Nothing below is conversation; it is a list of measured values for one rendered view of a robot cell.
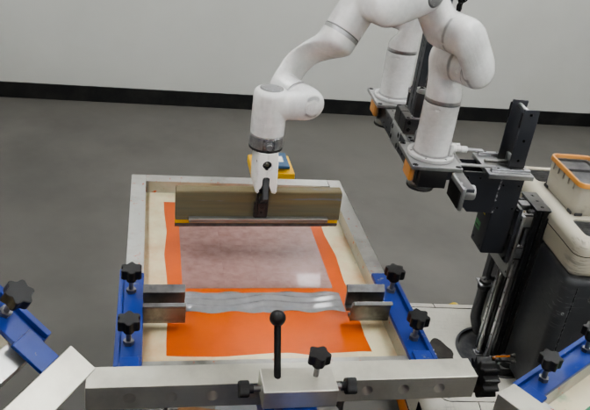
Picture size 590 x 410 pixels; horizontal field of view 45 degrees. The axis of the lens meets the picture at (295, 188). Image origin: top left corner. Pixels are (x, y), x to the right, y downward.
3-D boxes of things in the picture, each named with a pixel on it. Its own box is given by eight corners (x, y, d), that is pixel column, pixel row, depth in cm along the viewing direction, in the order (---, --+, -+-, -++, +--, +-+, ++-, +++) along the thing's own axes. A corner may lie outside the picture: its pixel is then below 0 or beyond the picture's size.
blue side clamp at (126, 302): (119, 295, 153) (119, 269, 150) (143, 295, 154) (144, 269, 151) (112, 396, 127) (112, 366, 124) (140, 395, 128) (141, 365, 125)
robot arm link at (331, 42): (364, 46, 155) (312, 128, 157) (329, 30, 164) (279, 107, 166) (342, 27, 149) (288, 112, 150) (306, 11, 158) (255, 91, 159)
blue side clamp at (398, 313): (366, 294, 164) (371, 269, 161) (387, 294, 165) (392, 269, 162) (406, 386, 138) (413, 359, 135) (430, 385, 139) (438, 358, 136)
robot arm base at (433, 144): (455, 147, 199) (468, 95, 192) (470, 167, 188) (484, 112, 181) (401, 143, 197) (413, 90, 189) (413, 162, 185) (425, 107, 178)
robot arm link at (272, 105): (305, 75, 159) (330, 89, 153) (298, 119, 164) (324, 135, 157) (247, 82, 151) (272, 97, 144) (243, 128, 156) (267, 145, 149)
